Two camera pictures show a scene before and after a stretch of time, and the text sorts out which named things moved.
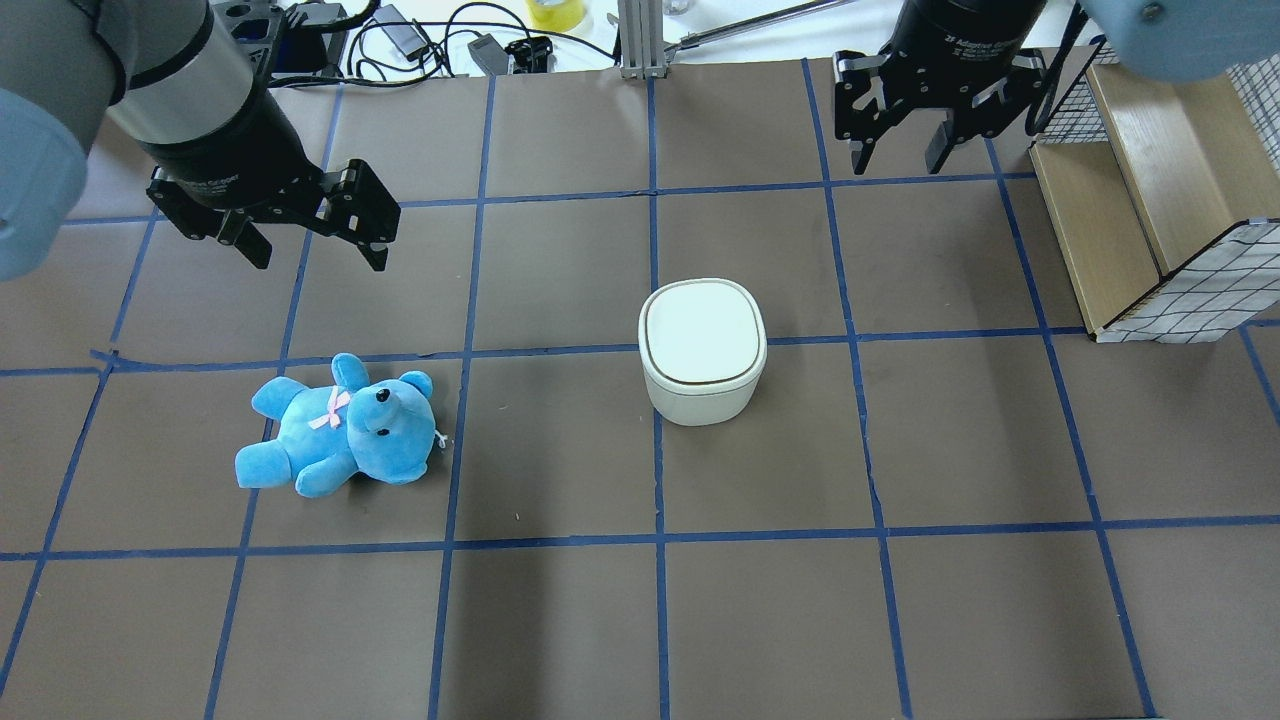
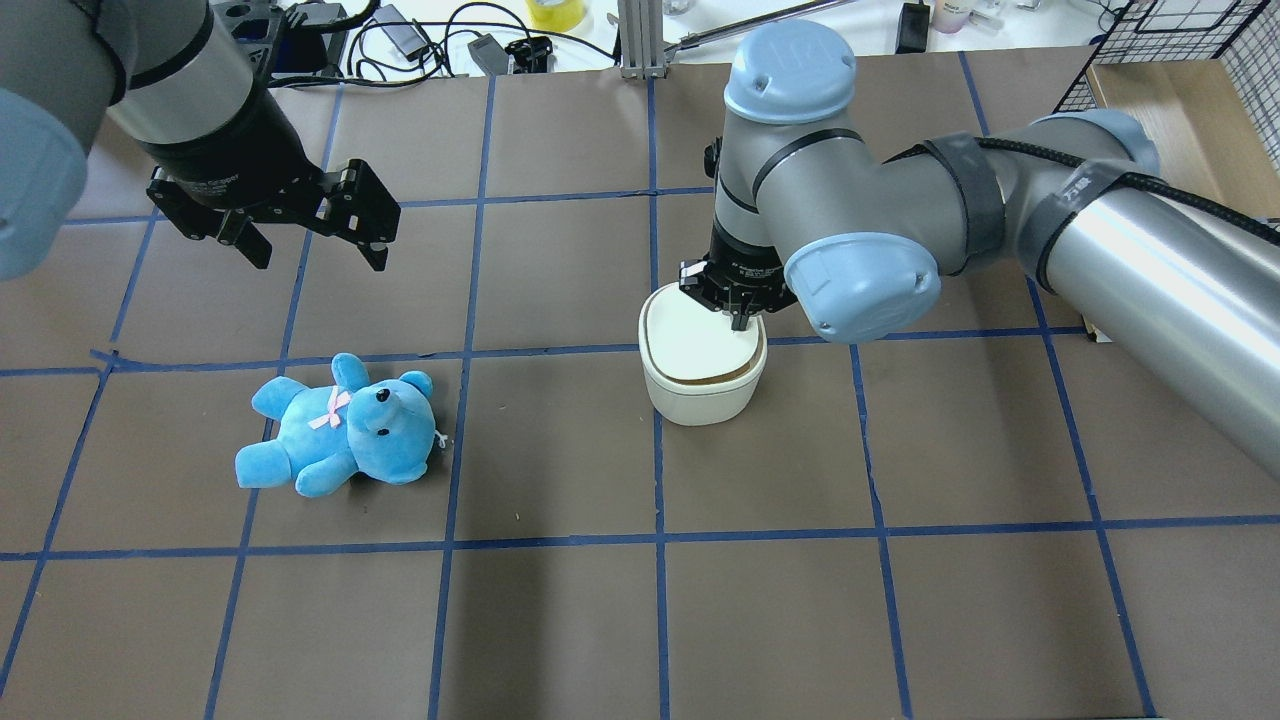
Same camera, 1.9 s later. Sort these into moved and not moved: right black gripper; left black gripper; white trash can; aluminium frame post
Moved: right black gripper
Not moved: white trash can; left black gripper; aluminium frame post
